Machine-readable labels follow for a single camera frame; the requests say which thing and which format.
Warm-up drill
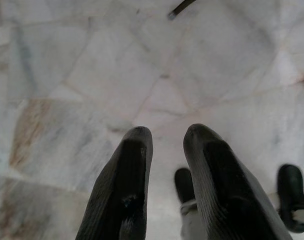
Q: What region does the dark furniture leg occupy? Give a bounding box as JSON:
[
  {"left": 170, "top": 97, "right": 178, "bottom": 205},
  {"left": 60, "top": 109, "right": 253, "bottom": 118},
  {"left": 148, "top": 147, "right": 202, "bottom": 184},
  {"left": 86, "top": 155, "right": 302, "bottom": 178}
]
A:
[{"left": 167, "top": 0, "right": 197, "bottom": 21}]

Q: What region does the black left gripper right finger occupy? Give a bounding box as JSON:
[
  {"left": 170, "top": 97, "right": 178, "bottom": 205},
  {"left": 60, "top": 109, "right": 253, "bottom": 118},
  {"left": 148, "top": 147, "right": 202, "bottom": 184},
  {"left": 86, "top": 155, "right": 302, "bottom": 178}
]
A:
[{"left": 183, "top": 123, "right": 294, "bottom": 240}]

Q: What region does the black robot left foot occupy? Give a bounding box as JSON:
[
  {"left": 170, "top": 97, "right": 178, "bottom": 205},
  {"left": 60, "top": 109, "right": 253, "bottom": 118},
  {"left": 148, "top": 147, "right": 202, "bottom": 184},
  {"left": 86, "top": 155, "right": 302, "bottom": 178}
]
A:
[{"left": 174, "top": 167, "right": 197, "bottom": 205}]

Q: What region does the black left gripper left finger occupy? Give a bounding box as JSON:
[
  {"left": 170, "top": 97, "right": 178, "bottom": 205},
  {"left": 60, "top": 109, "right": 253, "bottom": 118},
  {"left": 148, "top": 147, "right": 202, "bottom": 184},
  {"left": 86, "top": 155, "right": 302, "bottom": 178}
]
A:
[{"left": 75, "top": 126, "right": 153, "bottom": 240}]

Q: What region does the black robot foot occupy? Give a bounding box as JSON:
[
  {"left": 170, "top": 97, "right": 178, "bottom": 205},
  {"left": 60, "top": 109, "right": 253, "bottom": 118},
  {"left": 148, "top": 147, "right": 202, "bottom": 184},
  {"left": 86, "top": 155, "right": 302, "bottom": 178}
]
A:
[
  {"left": 174, "top": 167, "right": 197, "bottom": 205},
  {"left": 277, "top": 163, "right": 304, "bottom": 234}
]

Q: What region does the black robot right foot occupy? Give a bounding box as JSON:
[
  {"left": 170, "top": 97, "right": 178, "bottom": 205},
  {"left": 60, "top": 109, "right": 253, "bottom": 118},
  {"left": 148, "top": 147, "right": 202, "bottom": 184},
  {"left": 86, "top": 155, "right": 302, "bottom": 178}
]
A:
[{"left": 277, "top": 163, "right": 304, "bottom": 234}]

